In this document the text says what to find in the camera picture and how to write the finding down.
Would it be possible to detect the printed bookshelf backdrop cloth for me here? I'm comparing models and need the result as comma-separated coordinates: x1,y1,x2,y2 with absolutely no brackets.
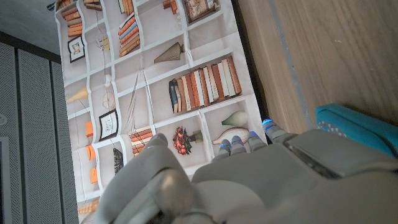
55,0,269,224

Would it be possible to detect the teal patterned box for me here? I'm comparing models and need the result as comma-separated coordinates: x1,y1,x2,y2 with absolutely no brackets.
315,103,398,158

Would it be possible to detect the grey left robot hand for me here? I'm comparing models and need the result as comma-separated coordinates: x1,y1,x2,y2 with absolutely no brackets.
93,118,398,224

